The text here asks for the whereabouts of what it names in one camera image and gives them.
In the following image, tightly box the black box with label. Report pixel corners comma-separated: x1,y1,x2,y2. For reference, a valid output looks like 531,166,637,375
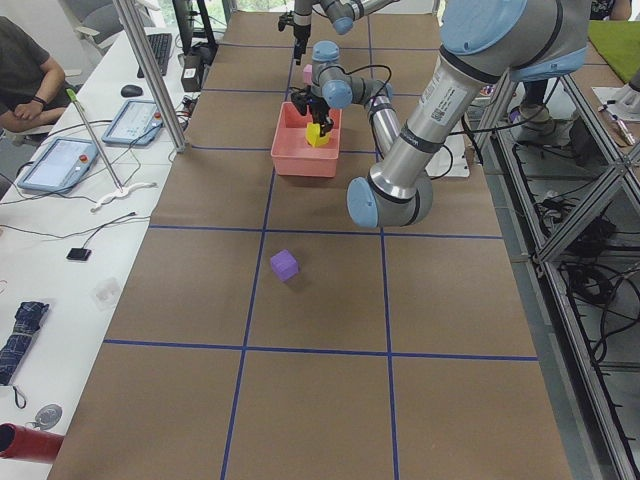
181,55,204,93

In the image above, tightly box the near teach pendant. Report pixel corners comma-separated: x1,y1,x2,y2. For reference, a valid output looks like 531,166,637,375
17,137,98,193

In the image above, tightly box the yellow foam block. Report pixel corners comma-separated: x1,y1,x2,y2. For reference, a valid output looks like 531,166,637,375
305,123,330,148

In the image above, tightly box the teach pendant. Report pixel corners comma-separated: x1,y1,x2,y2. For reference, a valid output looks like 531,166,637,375
102,99,163,146
17,137,98,193

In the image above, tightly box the seated person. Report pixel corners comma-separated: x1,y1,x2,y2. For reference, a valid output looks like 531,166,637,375
1,17,71,133

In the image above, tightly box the black keyboard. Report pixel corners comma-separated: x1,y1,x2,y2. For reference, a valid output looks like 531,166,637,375
147,33,173,76

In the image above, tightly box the pink foam block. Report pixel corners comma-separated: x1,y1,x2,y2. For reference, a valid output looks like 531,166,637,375
302,64,313,85

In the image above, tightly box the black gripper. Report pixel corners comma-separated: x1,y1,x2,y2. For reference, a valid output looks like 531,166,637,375
291,87,334,137
278,11,311,65

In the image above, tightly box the black computer mouse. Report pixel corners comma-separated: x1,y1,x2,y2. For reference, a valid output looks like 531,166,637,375
120,84,143,98

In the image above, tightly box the black monitor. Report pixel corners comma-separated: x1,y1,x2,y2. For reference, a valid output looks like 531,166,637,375
172,0,218,61

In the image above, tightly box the purple foam block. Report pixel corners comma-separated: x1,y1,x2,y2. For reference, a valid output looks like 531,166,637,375
270,249,299,282

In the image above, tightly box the aluminium frame post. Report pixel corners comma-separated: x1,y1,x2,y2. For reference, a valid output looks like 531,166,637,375
113,0,186,153

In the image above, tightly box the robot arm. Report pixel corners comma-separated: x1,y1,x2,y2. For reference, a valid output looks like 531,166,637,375
278,0,395,65
292,0,591,228

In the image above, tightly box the far teach pendant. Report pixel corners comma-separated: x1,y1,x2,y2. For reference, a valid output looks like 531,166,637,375
102,99,163,146

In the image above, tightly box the folded blue umbrella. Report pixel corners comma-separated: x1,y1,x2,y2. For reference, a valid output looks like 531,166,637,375
1,301,50,386

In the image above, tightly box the red cylinder bottle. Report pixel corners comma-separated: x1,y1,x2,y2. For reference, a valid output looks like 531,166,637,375
1,423,65,464

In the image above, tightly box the small black puck device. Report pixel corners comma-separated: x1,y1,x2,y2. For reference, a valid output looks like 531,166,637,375
66,247,92,262

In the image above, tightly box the pink plastic bin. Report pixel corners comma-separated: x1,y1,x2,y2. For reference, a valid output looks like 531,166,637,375
271,101,342,178

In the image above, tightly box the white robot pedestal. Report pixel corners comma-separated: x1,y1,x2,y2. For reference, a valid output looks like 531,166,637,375
426,135,470,179

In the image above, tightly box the metal rod with green tip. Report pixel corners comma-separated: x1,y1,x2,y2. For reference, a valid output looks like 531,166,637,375
66,88,124,194

